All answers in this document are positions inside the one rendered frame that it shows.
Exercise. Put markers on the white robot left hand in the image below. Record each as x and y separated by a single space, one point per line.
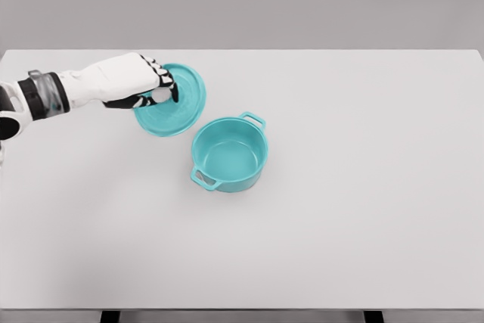
125 77

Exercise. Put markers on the teal pot lid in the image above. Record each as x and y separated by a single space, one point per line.
175 115

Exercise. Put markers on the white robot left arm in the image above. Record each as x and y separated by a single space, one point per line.
41 92

